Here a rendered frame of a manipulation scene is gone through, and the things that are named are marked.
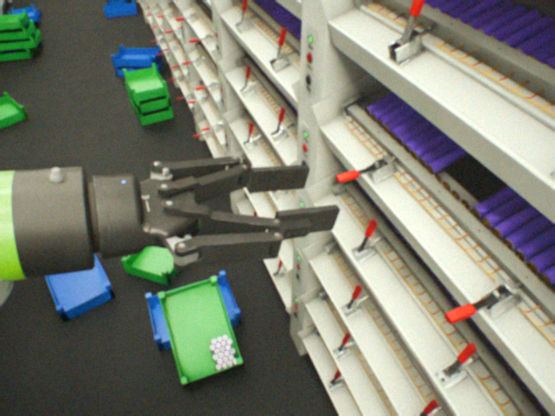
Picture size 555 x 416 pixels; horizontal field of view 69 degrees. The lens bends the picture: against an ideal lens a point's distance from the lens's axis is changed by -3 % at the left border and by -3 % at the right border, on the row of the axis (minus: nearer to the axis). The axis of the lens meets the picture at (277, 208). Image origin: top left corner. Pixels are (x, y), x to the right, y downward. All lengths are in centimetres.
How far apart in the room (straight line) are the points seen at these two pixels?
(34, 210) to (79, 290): 146
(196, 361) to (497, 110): 123
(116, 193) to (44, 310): 146
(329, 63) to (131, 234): 50
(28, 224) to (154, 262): 145
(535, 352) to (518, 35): 36
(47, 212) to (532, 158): 43
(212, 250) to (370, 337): 64
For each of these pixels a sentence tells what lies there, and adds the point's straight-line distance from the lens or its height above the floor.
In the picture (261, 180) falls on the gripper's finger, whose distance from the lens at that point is 46.
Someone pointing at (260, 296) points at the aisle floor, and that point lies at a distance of 163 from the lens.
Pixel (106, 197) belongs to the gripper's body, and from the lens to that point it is 37.
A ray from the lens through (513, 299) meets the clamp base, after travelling 56.
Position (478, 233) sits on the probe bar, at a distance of 59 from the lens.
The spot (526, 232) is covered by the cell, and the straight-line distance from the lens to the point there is 60.
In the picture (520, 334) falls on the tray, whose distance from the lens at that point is 56.
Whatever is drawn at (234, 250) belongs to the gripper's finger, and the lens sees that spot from 37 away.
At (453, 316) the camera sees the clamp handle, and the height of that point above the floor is 93.
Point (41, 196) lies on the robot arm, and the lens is 36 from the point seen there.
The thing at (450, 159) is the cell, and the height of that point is 96.
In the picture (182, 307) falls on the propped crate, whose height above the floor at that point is 11.
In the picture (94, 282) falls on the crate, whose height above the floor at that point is 0.
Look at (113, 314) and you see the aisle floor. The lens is 170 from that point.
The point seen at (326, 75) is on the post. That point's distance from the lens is 77.
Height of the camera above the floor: 133
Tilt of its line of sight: 43 degrees down
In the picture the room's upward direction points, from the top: straight up
